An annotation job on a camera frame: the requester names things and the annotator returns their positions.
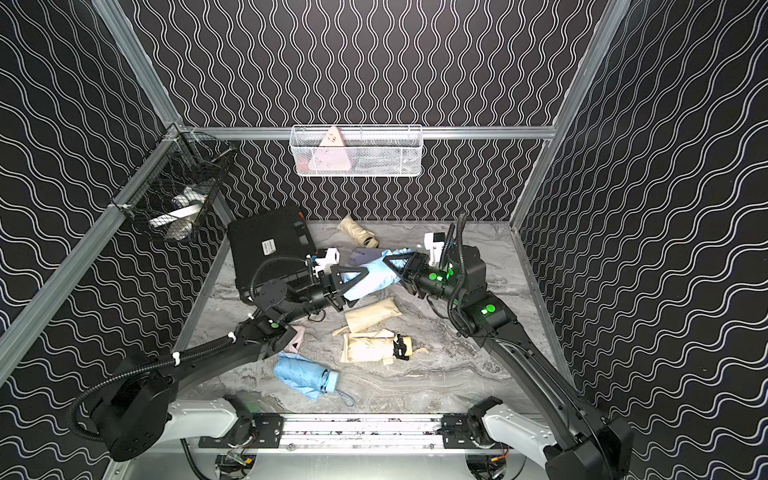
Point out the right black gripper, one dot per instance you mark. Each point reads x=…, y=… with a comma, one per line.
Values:
x=408, y=266

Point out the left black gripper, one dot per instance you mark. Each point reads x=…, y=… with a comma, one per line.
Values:
x=333, y=288

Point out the light blue sleeve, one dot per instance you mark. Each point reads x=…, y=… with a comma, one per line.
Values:
x=379, y=276

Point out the cream sleeved umbrella front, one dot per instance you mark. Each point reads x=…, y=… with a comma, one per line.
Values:
x=360, y=320

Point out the pink umbrella sleeve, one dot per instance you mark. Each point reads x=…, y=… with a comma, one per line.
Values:
x=296, y=342

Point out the beige umbrella with wooden handle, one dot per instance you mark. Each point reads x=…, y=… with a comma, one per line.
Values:
x=384, y=346

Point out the light blue umbrella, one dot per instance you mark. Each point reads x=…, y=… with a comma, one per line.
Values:
x=309, y=378

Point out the lavender umbrella sleeve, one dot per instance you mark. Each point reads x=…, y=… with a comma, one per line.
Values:
x=361, y=256

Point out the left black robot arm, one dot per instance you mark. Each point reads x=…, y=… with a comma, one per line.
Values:
x=130, y=411

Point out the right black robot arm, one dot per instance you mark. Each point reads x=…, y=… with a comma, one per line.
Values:
x=575, y=440

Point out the beige umbrella at back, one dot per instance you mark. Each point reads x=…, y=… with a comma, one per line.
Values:
x=357, y=233

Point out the black tool case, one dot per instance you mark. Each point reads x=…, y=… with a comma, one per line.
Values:
x=254, y=240

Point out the pink triangle card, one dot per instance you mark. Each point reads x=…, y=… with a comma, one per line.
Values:
x=331, y=155

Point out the white roll in basket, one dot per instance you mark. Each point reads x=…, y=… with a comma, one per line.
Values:
x=178, y=223

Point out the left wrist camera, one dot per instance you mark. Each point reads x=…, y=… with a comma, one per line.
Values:
x=324, y=260

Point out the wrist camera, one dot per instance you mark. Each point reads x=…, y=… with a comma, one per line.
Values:
x=324, y=260
x=434, y=243

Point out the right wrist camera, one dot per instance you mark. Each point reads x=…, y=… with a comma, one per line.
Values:
x=434, y=243

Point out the white wire basket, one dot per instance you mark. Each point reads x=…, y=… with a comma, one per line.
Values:
x=375, y=150

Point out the aluminium front rail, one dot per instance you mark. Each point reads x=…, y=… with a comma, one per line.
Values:
x=365, y=433

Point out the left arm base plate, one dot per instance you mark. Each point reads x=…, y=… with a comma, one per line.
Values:
x=259, y=431

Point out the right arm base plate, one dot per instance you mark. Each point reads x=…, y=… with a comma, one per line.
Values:
x=462, y=431

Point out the black wire basket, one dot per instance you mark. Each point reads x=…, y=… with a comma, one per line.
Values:
x=195, y=160

